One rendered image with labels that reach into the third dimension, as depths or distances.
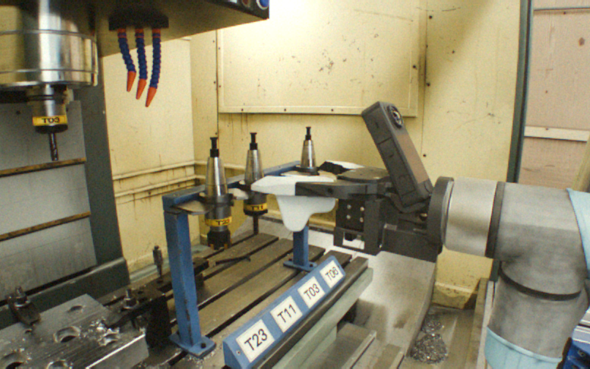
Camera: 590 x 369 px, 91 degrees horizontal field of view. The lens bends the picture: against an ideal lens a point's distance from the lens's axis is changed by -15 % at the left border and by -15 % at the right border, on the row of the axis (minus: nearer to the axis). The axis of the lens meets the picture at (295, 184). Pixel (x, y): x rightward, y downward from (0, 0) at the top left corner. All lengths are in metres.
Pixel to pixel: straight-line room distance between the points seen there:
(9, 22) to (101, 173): 0.71
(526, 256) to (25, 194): 1.07
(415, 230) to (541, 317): 0.14
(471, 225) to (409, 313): 0.86
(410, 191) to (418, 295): 0.88
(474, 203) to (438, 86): 0.93
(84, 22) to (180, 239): 0.39
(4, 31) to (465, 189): 0.59
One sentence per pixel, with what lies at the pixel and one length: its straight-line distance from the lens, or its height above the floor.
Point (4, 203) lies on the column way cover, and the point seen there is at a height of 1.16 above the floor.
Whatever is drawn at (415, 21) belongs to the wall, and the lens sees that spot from 1.26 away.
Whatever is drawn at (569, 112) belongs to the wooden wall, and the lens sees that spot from 2.89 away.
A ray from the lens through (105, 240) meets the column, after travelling 1.25.
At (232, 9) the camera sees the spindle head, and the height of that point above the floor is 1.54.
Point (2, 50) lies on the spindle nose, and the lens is 0.58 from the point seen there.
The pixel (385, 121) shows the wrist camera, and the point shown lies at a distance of 0.35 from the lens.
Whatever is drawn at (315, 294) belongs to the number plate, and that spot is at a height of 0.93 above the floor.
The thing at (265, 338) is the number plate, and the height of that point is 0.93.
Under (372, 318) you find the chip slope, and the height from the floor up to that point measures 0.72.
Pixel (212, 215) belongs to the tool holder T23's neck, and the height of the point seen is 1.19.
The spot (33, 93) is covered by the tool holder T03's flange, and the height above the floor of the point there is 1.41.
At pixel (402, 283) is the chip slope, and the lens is 1.24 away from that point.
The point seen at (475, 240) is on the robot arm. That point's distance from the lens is 0.33.
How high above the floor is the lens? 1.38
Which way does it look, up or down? 13 degrees down
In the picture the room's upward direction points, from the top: straight up
